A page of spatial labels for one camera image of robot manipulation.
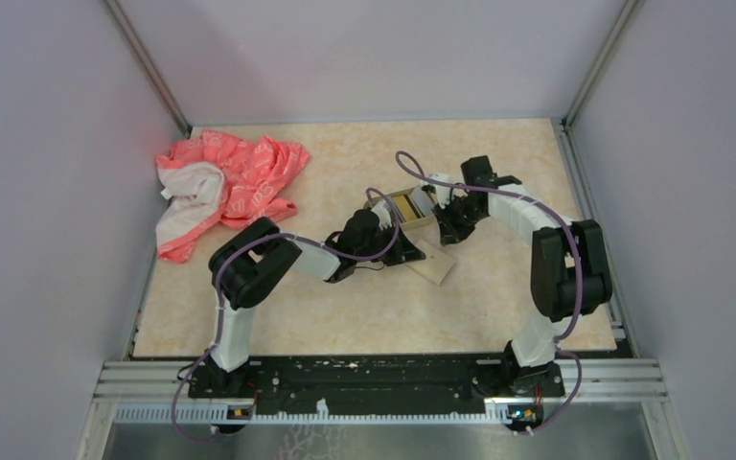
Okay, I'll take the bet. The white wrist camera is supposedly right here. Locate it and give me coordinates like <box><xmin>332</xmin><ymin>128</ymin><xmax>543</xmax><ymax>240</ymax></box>
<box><xmin>427</xmin><ymin>173</ymin><xmax>453</xmax><ymax>209</ymax></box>
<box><xmin>370</xmin><ymin>200</ymin><xmax>394</xmax><ymax>230</ymax></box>

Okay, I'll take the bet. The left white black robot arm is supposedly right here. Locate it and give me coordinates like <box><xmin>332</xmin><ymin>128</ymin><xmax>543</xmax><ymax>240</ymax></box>
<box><xmin>206</xmin><ymin>209</ymin><xmax>426</xmax><ymax>397</ymax></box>

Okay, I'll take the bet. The aluminium front frame rail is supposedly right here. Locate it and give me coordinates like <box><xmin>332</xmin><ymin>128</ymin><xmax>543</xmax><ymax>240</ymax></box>
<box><xmin>77</xmin><ymin>353</ymin><xmax>679</xmax><ymax>459</ymax></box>

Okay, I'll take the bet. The beige card sleeve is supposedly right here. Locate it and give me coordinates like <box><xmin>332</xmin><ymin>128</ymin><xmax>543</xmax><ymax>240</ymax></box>
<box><xmin>406</xmin><ymin>239</ymin><xmax>456</xmax><ymax>286</ymax></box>

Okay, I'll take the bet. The cream card holder tray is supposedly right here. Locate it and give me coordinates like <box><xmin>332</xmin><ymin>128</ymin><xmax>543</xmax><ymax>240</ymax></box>
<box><xmin>363</xmin><ymin>186</ymin><xmax>436</xmax><ymax>231</ymax></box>

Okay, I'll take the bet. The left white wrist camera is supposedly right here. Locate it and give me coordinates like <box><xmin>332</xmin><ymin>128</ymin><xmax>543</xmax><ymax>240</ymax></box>
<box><xmin>370</xmin><ymin>200</ymin><xmax>394</xmax><ymax>230</ymax></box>

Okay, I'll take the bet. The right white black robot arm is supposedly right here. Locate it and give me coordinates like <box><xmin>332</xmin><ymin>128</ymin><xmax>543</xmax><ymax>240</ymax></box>
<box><xmin>424</xmin><ymin>156</ymin><xmax>613</xmax><ymax>395</ymax></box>

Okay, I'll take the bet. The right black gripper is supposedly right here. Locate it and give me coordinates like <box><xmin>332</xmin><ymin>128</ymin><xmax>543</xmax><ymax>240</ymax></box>
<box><xmin>432</xmin><ymin>194</ymin><xmax>487</xmax><ymax>246</ymax></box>

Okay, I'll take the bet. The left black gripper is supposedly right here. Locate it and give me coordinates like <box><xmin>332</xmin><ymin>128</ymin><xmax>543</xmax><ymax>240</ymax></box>
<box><xmin>355</xmin><ymin>219</ymin><xmax>424</xmax><ymax>265</ymax></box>

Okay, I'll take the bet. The pink white crumpled cloth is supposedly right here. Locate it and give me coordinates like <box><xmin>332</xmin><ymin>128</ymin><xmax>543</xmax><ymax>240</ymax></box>
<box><xmin>154</xmin><ymin>129</ymin><xmax>311</xmax><ymax>264</ymax></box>

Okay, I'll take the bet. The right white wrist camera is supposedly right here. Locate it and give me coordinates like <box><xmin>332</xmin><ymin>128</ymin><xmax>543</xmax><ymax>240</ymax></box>
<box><xmin>427</xmin><ymin>173</ymin><xmax>453</xmax><ymax>209</ymax></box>

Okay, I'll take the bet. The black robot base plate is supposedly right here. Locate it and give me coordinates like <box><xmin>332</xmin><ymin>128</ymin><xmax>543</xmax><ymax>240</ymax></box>
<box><xmin>187</xmin><ymin>352</ymin><xmax>565</xmax><ymax>416</ymax></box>

